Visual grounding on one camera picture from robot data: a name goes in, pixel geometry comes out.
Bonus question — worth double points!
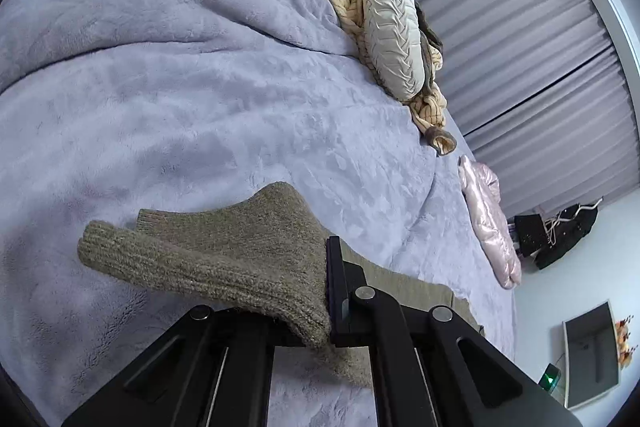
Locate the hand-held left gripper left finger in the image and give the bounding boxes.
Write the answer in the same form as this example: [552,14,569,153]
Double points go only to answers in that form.
[62,305,304,427]

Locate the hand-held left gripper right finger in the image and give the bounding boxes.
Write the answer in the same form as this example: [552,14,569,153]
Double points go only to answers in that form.
[324,235,596,427]

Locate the olive knit sweater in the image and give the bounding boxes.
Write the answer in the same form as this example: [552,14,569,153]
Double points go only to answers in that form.
[76,181,486,390]

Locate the white clothes hanger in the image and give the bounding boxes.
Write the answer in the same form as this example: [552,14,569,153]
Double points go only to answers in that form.
[544,201,601,248]

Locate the pink shiny puffer jacket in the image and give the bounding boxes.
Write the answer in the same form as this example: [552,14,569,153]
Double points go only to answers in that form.
[457,154,522,290]

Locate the green lit device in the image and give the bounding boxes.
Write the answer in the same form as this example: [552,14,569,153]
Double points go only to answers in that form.
[539,363,562,392]

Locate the white framed monitor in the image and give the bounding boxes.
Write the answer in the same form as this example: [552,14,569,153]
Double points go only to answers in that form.
[562,300,621,410]

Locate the lavender fleece blanket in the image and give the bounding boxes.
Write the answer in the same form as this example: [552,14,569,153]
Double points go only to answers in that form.
[0,0,518,427]

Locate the beige quilted pillow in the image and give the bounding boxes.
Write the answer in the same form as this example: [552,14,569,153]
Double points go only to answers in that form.
[357,0,432,102]

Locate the orange flower bunch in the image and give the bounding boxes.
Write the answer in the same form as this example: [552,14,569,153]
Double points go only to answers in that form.
[616,319,638,365]

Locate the grey pleated curtain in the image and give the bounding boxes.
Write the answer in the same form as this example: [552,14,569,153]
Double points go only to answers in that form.
[385,0,640,218]

